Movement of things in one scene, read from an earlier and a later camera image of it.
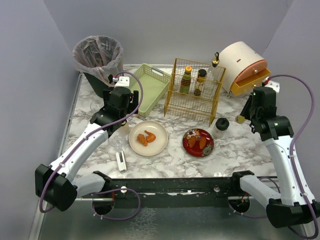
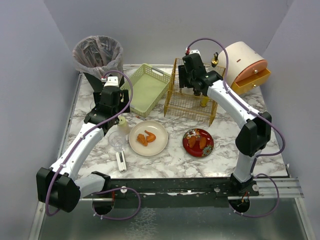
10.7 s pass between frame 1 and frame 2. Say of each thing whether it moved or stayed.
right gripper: moved
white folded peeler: stayed
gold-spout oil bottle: stayed
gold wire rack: stayed
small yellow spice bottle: moved
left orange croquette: stayed
